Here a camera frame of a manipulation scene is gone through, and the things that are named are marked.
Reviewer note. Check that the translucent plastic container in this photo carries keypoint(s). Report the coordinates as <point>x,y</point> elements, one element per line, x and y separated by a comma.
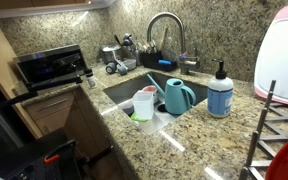
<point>143,103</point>

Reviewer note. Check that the stainless steel sink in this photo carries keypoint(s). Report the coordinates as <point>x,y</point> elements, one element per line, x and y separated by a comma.
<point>122,94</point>

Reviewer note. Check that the metal dish rack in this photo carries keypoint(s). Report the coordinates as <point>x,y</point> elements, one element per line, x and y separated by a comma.
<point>270,135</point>

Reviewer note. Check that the black utensil caddy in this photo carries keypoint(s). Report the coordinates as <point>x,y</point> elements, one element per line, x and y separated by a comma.
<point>150,60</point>

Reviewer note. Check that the grey measuring cups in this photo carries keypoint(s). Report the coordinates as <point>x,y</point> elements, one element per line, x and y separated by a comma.
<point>122,67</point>

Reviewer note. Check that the teal watering can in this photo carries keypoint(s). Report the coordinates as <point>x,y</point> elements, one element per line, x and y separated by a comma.
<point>178,97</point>

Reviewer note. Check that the steel pot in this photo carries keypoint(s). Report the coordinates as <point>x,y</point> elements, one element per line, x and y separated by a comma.
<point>109,52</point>

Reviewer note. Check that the stainless steel faucet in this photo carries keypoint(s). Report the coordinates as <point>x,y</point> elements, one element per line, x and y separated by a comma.
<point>185,65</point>

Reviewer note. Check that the small white bottle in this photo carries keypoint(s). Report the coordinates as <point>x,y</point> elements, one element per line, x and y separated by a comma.
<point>91,80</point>

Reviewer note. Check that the blue white soap dispenser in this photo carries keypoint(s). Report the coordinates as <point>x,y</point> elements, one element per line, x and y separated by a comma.
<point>219,93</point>

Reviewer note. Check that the wooden cabinet drawers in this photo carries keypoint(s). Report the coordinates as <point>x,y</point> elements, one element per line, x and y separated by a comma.
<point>71,110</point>

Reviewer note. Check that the black equipment with orange clip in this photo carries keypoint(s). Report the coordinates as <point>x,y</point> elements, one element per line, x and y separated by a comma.
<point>52,157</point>

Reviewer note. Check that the pink white cutting board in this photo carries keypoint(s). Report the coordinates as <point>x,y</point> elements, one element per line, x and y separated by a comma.
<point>272,59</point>

